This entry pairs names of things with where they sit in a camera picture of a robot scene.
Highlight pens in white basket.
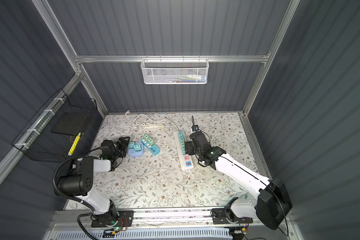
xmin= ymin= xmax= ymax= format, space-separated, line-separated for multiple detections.
xmin=167 ymin=75 xmax=207 ymax=84

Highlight white wire wall basket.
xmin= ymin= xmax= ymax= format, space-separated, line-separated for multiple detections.
xmin=141 ymin=58 xmax=210 ymax=85

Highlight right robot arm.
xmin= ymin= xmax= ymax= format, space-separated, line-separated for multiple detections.
xmin=185 ymin=125 xmax=293 ymax=230

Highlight black wire side basket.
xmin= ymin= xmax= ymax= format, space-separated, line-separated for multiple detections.
xmin=12 ymin=92 xmax=101 ymax=163

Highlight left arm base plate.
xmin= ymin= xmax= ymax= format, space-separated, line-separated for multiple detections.
xmin=91 ymin=211 xmax=134 ymax=228

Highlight white long power strip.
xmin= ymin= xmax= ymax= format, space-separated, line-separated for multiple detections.
xmin=173 ymin=131 xmax=194 ymax=173

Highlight white bundled power cable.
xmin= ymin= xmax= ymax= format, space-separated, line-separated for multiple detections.
xmin=124 ymin=109 xmax=181 ymax=141

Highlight lavender square power socket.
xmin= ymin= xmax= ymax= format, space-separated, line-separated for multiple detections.
xmin=128 ymin=142 xmax=144 ymax=158

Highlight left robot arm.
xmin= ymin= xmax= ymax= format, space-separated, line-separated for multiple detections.
xmin=52 ymin=137 xmax=130 ymax=218

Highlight yellow marker in basket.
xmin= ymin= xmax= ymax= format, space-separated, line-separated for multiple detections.
xmin=68 ymin=132 xmax=82 ymax=156

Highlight teal power strip with USB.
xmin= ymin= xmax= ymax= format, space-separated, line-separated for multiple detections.
xmin=141 ymin=138 xmax=160 ymax=156

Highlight black pad in basket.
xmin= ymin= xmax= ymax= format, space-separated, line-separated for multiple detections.
xmin=51 ymin=113 xmax=89 ymax=137

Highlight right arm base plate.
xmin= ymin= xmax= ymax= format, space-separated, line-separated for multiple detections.
xmin=210 ymin=208 xmax=253 ymax=225

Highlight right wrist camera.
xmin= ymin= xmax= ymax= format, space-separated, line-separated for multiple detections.
xmin=191 ymin=125 xmax=200 ymax=133

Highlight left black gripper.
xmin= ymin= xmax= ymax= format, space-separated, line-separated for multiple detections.
xmin=112 ymin=136 xmax=128 ymax=161

